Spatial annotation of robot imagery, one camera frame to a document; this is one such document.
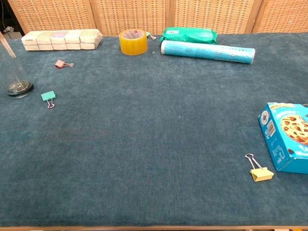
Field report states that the woven rattan folding screen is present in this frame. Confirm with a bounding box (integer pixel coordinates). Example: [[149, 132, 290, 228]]
[[7, 0, 308, 37]]

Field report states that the blue table carpet mat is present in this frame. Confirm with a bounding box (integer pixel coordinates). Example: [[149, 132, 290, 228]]
[[0, 32, 308, 228]]

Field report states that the pink binder clip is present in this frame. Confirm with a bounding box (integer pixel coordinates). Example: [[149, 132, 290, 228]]
[[54, 59, 75, 69]]

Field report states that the clear glass jar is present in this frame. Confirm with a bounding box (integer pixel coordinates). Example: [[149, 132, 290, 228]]
[[0, 30, 35, 99]]

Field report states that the green wet wipes pack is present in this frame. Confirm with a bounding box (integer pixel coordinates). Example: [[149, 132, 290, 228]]
[[160, 26, 218, 45]]

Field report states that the yellow packing tape roll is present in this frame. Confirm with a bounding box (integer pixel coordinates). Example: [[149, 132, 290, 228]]
[[118, 29, 148, 56]]

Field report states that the wrapped tissue pack bundle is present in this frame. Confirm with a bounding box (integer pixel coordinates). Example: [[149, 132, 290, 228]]
[[21, 28, 103, 51]]

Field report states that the yellow binder clip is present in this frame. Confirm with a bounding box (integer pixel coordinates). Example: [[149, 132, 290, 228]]
[[244, 153, 275, 182]]

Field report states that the blue cling film roll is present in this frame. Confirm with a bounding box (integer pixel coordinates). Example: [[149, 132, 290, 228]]
[[160, 40, 256, 65]]

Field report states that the green binder clip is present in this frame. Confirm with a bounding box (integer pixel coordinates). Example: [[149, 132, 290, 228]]
[[40, 90, 57, 109]]

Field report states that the blue cookie box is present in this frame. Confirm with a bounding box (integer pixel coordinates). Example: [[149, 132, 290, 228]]
[[257, 102, 308, 175]]

